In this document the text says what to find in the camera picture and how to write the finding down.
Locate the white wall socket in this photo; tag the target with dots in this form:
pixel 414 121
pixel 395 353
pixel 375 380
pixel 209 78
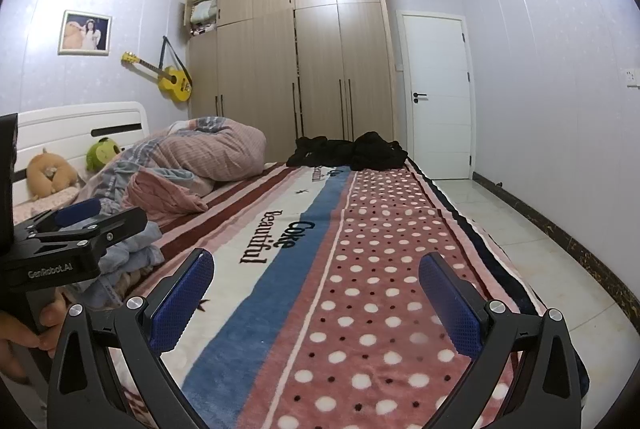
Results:
pixel 632 77

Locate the striped polka dot printed blanket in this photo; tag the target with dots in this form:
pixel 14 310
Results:
pixel 390 259

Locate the pink floral pillow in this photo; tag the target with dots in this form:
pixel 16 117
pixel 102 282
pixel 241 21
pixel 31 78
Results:
pixel 50 201

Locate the light wooden wardrobe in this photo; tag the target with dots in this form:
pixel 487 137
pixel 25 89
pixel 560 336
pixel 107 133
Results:
pixel 320 74

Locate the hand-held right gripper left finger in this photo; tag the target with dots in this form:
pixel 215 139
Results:
pixel 185 294

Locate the green plush toy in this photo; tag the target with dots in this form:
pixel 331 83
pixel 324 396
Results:
pixel 102 155

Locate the tan plush toy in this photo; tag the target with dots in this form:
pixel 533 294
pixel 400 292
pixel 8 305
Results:
pixel 50 171

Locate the blue-grey pants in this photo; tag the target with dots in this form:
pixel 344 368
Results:
pixel 132 249

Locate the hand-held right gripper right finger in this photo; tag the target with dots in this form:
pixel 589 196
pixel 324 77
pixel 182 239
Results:
pixel 450 304

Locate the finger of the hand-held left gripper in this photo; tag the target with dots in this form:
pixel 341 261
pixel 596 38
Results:
pixel 75 211
pixel 115 224

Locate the pile of black clothes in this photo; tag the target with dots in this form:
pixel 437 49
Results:
pixel 370 154

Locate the yellow guitar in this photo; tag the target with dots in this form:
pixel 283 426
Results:
pixel 174 84

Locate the person's left hand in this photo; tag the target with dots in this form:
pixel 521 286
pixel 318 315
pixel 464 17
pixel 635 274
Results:
pixel 52 319

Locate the pink striped quilt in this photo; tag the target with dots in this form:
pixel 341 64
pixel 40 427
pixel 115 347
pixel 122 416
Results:
pixel 215 149

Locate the white bed headboard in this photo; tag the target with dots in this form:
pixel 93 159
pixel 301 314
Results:
pixel 75 116

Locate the light blue cloth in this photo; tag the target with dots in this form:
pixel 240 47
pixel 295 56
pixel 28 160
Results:
pixel 100 291

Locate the folded bedding in wardrobe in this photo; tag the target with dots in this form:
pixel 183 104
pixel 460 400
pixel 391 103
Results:
pixel 204 14

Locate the white door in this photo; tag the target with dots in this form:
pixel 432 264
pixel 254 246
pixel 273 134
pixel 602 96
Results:
pixel 440 134

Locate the framed wall photo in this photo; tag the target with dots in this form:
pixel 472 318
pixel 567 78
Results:
pixel 85 32

